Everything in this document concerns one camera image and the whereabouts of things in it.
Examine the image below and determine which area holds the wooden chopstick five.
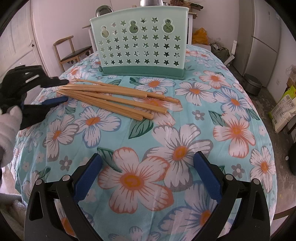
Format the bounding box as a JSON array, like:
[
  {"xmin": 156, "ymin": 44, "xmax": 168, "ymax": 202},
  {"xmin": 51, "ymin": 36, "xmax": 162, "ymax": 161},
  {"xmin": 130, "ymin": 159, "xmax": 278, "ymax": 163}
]
[{"xmin": 57, "ymin": 90, "xmax": 144, "ymax": 121}]

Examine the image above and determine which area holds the wooden chopstick one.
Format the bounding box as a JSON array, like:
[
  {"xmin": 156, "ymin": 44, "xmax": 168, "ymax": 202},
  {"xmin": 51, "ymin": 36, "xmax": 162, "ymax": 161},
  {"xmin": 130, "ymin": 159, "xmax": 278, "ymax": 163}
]
[{"xmin": 75, "ymin": 79, "xmax": 180, "ymax": 103}]

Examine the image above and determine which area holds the wooden chopstick four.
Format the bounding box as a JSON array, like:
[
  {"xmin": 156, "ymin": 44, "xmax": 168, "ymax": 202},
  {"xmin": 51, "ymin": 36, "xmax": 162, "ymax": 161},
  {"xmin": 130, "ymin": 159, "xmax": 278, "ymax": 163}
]
[{"xmin": 57, "ymin": 90, "xmax": 154, "ymax": 121}]

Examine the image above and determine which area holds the mint green utensil holder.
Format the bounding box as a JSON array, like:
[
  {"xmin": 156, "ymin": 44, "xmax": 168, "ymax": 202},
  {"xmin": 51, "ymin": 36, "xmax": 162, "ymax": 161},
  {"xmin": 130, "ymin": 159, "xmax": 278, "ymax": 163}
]
[{"xmin": 90, "ymin": 6, "xmax": 189, "ymax": 79}]

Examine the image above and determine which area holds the wooden chopstick two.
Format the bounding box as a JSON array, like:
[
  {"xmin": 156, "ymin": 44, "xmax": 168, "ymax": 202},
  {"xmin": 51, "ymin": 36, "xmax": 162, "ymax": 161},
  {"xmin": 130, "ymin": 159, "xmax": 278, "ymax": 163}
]
[{"xmin": 58, "ymin": 84, "xmax": 147, "ymax": 98}]

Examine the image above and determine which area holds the wooden chopstick three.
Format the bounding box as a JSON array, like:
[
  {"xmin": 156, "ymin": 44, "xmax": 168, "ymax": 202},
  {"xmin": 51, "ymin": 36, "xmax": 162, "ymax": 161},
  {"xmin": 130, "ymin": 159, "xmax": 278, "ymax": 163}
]
[{"xmin": 60, "ymin": 89, "xmax": 167, "ymax": 114}]

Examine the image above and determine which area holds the white gloved left hand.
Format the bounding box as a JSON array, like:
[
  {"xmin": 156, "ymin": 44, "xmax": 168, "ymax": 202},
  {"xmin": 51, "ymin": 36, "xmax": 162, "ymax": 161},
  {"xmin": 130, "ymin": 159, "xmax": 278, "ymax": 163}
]
[{"xmin": 1, "ymin": 106, "xmax": 22, "ymax": 168}]

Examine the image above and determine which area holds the wooden chair black seat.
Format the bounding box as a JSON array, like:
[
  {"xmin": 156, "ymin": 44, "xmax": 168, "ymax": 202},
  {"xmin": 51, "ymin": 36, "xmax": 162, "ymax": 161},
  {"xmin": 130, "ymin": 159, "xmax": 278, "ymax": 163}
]
[{"xmin": 53, "ymin": 35, "xmax": 93, "ymax": 71}]

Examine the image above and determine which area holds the white door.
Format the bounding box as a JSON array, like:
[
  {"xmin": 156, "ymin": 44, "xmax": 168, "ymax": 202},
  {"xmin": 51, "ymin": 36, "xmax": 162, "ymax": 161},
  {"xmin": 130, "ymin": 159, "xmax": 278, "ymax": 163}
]
[{"xmin": 1, "ymin": 1, "xmax": 49, "ymax": 78}]

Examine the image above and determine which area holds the floral turquoise tablecloth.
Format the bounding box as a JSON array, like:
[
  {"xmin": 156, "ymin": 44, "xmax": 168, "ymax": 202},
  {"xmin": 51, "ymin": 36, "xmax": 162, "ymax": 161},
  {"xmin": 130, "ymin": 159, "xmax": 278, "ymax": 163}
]
[{"xmin": 11, "ymin": 45, "xmax": 277, "ymax": 240}]

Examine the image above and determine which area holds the yellow rice bag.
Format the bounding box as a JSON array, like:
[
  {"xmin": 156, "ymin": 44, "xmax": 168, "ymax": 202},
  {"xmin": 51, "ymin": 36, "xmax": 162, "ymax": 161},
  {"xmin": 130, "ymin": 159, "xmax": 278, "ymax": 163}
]
[{"xmin": 268, "ymin": 85, "xmax": 295, "ymax": 133}]

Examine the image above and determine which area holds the grey rice cooker pot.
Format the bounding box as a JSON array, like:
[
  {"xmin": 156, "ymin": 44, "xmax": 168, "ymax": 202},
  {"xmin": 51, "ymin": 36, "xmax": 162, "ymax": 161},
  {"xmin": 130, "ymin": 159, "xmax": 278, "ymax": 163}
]
[{"xmin": 242, "ymin": 74, "xmax": 262, "ymax": 96}]

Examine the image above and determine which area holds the yellow bag under desk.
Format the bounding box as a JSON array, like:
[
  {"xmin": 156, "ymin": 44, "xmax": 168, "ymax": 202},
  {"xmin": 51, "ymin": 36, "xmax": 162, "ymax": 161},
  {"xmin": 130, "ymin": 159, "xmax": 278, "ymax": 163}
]
[{"xmin": 192, "ymin": 28, "xmax": 209, "ymax": 45}]

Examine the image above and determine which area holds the silver refrigerator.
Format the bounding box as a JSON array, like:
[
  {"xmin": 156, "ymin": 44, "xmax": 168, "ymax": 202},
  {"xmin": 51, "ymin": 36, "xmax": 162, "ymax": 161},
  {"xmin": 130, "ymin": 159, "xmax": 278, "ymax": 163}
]
[{"xmin": 233, "ymin": 0, "xmax": 280, "ymax": 87}]

